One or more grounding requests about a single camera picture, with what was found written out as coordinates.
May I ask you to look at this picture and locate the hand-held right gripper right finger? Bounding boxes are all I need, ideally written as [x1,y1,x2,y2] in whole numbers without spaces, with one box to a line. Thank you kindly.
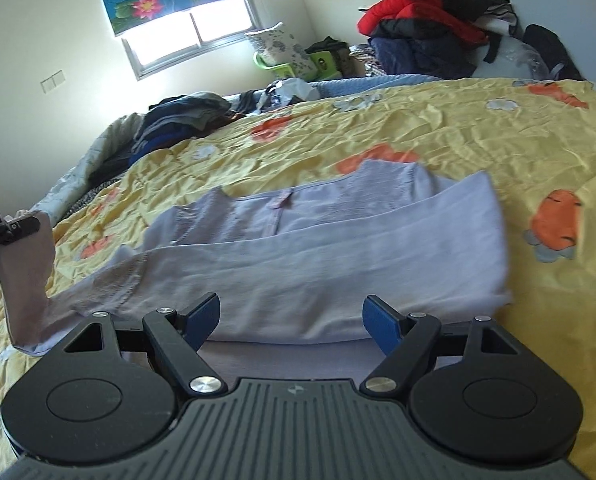
[359,295,529,397]

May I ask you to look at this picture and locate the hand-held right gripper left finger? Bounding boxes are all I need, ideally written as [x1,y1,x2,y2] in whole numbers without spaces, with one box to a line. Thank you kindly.
[63,292,229,402]

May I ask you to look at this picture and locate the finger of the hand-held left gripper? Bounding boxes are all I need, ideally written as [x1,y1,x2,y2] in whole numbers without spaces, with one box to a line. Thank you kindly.
[0,212,42,247]

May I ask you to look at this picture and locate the lavender knit sweater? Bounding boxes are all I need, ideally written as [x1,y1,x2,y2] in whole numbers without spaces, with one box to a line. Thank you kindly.
[0,160,515,357]

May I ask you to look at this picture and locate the pile of dark folded clothes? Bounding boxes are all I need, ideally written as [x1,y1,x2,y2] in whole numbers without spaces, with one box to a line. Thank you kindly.
[129,92,240,162]

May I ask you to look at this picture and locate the pile of red dark clothes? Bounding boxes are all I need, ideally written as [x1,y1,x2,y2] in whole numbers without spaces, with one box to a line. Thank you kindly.
[356,0,490,44]

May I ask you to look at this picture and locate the white quilt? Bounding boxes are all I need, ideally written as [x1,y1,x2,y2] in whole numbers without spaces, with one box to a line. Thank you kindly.
[30,114,150,227]

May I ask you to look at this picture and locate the yellow printed blanket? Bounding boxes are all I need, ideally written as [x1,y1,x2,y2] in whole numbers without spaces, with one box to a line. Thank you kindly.
[0,77,596,480]

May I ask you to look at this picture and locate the blue knit blanket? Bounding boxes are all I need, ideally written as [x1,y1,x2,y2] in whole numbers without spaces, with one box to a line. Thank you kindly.
[307,73,445,102]

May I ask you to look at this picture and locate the white plastic bag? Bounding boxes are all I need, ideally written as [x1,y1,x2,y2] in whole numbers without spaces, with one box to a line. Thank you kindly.
[264,78,320,109]

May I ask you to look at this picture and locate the window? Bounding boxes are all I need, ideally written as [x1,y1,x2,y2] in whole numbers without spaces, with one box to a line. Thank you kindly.
[122,0,260,82]

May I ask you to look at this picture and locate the checked cloth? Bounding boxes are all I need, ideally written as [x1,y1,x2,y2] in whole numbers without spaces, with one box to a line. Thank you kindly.
[350,44,381,77]

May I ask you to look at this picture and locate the green plastic chair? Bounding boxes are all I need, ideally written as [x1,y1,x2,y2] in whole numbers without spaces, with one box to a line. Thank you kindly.
[254,49,352,81]

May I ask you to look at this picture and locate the navy jacket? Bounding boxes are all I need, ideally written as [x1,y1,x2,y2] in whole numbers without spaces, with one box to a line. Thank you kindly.
[368,20,485,79]

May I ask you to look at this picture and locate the floral pillow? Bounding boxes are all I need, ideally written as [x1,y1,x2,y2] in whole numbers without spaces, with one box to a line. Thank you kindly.
[244,21,315,80]

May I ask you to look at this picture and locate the black cloth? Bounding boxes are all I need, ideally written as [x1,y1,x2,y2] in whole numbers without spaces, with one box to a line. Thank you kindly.
[305,35,349,57]

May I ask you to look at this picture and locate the clear plastic bag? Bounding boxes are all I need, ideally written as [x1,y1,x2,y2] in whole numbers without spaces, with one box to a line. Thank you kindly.
[478,35,545,81]

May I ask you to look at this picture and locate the black bag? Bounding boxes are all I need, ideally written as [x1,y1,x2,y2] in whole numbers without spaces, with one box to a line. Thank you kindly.
[522,23,585,81]

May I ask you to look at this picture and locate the white wall switch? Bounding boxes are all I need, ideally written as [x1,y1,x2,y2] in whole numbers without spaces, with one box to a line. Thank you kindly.
[40,70,67,94]

